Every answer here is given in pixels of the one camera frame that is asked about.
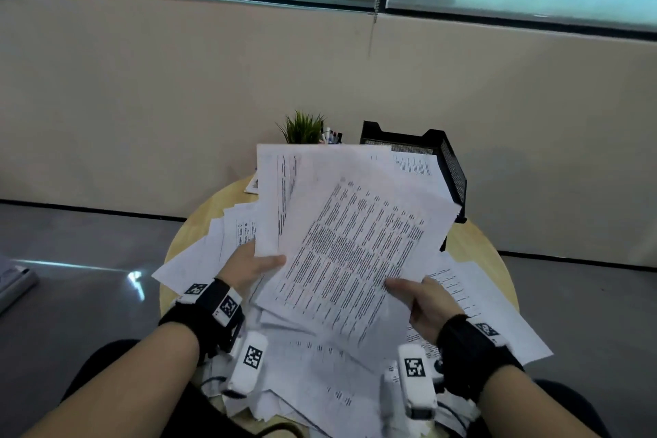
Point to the person's left hand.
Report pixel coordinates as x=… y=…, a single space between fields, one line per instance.
x=244 y=271

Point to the person's right hand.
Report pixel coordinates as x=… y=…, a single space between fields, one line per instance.
x=428 y=304

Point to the black mesh paper tray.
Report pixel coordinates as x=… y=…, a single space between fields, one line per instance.
x=454 y=171

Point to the pile of printed papers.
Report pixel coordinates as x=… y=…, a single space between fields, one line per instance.
x=318 y=386

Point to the person's left forearm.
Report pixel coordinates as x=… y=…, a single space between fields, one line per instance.
x=123 y=386

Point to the person's right forearm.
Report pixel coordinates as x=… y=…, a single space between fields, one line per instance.
x=528 y=407

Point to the black left wrist band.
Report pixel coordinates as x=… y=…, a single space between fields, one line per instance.
x=200 y=314

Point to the black wrist band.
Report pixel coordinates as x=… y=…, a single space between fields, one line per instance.
x=200 y=314
x=472 y=360

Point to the round wooden table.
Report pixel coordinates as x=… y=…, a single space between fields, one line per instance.
x=205 y=217

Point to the black right wrist band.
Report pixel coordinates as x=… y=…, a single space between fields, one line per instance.
x=472 y=360

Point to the white tray with stapler items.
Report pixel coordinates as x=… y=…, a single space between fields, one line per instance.
x=251 y=188

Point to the green potted plant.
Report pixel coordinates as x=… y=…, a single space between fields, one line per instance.
x=303 y=129

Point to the bunch of marker pens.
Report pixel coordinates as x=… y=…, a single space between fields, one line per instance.
x=331 y=137

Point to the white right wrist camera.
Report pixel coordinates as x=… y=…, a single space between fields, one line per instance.
x=416 y=381

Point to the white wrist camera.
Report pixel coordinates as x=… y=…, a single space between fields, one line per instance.
x=251 y=358
x=416 y=381

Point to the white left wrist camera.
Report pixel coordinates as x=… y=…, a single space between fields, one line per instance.
x=251 y=358

